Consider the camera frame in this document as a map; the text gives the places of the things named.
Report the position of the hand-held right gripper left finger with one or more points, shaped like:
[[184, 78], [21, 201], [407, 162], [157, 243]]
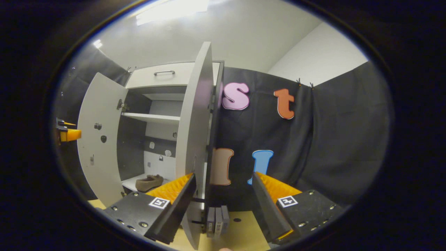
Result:
[[181, 205]]

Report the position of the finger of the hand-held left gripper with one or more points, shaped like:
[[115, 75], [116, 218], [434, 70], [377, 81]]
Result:
[[62, 124], [71, 135]]

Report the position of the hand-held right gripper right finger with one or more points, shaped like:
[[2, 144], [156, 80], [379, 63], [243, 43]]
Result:
[[266, 205]]

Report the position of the brown shoe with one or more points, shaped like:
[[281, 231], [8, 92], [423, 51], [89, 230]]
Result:
[[150, 183]]

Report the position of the white cabinet door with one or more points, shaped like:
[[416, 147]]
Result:
[[195, 115], [104, 97]]

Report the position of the white shoe cabinet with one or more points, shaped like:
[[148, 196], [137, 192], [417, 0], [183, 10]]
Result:
[[130, 150]]

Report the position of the metal left door hinge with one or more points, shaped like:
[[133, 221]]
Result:
[[121, 104]]

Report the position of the white cabinet shelf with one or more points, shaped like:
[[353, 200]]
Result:
[[153, 118]]

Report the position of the white cabinet drawer front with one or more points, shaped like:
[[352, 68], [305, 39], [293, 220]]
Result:
[[146, 76]]

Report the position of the small ceiling light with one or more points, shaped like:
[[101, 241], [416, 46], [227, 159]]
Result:
[[97, 43]]

